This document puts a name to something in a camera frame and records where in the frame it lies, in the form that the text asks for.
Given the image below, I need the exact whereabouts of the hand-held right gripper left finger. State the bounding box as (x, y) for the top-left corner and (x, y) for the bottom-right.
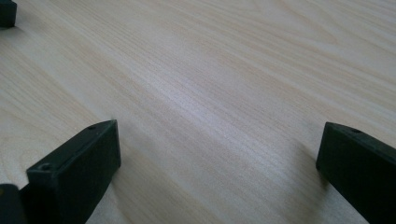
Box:
(19, 119), (122, 224)

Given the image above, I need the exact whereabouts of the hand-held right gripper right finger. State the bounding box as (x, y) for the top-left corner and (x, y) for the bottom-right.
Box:
(315, 121), (396, 224)

